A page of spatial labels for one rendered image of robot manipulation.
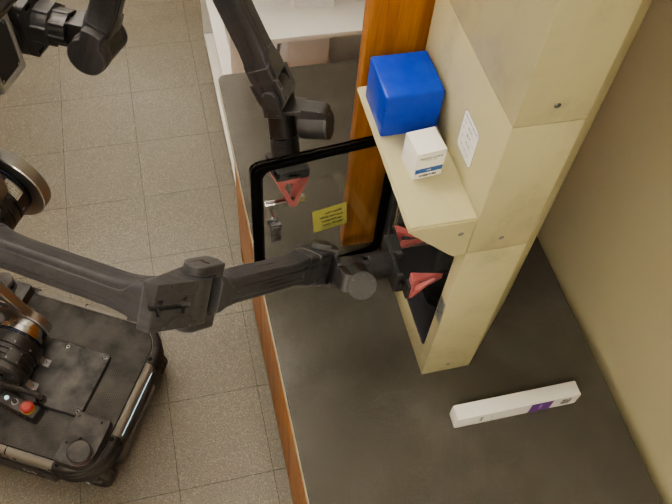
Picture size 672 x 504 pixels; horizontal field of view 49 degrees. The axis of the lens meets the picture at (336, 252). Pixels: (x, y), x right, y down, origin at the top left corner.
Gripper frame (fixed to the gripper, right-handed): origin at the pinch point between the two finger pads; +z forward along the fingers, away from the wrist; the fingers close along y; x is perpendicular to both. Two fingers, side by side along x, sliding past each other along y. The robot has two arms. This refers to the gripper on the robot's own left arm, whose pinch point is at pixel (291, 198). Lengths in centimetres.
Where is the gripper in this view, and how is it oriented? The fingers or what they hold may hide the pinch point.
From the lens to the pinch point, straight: 156.1
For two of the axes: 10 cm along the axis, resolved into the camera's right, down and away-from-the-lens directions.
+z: 0.6, 8.4, 5.4
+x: -9.4, 2.3, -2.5
